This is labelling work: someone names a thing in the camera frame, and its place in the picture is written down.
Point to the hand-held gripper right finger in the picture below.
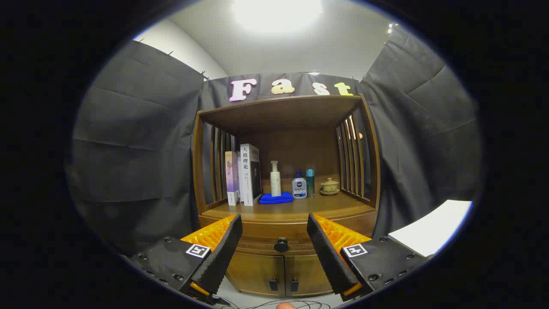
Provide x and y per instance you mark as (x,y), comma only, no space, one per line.
(328,253)

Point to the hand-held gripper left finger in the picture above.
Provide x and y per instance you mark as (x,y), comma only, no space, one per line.
(223,253)

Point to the black round drawer knob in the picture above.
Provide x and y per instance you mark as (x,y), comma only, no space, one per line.
(281,245)

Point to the wooden drawer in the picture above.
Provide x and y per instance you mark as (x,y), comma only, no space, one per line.
(274,229)

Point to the wooden cabinet door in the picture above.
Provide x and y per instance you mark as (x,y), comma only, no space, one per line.
(306,270)
(253,270)

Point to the wooden countertop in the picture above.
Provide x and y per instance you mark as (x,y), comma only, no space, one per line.
(300,208)

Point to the wooden cabinet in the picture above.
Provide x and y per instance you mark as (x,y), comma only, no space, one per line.
(300,150)

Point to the beige ceramic saucer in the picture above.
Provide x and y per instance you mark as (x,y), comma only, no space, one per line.
(330,193)

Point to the beige ceramic lidded cup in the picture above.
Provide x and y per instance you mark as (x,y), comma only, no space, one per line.
(330,185)

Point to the white bottle blue label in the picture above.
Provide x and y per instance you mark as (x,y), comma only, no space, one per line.
(299,189)

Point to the teal slim bottle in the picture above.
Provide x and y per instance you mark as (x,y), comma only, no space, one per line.
(310,184)

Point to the blue folded cloth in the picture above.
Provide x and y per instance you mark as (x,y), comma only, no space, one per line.
(276,198)

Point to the purple book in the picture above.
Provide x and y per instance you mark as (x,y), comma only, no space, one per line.
(231,176)

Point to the white thick book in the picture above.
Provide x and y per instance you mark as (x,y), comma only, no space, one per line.
(245,176)

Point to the white pump bottle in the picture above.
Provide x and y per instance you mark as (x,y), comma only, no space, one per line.
(275,182)

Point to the white furniture piece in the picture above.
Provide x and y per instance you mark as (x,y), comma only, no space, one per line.
(429,227)

